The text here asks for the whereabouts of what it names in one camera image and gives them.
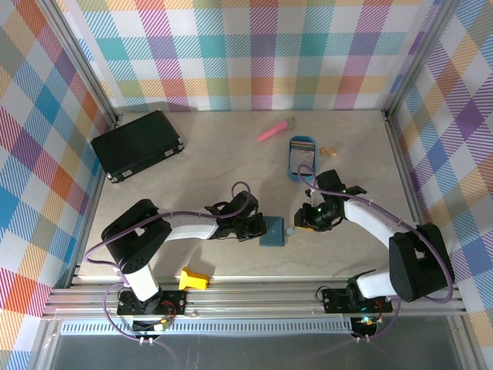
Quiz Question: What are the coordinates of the black hard case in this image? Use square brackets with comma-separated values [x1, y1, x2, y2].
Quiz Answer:
[90, 109, 186, 184]

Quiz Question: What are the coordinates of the aluminium frame post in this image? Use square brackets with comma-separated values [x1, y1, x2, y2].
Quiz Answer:
[383, 0, 463, 123]
[38, 0, 123, 128]

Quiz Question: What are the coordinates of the small circuit board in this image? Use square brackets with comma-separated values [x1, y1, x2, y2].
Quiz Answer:
[350, 314, 382, 337]
[132, 316, 173, 335]

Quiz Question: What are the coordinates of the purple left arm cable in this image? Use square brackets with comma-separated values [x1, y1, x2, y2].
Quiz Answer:
[84, 180, 260, 344]

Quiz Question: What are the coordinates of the pink toy microphone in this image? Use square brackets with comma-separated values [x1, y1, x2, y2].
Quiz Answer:
[257, 116, 297, 143]

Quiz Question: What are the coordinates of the aluminium table side rail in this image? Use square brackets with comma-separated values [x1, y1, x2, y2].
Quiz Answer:
[384, 110, 443, 284]
[65, 115, 116, 290]

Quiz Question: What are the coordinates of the blue leather card holder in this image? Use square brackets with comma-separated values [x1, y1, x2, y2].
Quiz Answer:
[258, 214, 297, 248]

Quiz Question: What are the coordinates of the yellow plastic tool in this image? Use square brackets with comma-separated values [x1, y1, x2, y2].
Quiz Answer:
[178, 266, 211, 291]

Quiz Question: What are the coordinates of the glossy printed card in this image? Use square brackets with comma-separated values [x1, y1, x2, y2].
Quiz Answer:
[290, 150, 315, 175]

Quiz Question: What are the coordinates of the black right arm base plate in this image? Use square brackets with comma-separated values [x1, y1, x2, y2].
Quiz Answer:
[321, 288, 400, 315]

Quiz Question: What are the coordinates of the slotted metal strip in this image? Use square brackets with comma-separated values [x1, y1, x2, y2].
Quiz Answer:
[60, 321, 354, 335]

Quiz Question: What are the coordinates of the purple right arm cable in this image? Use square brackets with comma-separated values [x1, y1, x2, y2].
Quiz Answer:
[297, 163, 455, 344]

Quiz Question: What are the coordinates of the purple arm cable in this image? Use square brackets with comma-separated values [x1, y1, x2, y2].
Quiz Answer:
[84, 180, 260, 344]
[297, 163, 455, 344]

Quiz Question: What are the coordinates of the blue oval tray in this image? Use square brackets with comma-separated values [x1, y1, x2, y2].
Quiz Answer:
[287, 134, 319, 182]

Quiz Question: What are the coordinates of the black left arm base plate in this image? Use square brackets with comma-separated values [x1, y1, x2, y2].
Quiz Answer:
[116, 290, 189, 318]

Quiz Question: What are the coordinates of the long aluminium base rail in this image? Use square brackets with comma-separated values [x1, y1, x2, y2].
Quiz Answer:
[41, 282, 469, 321]

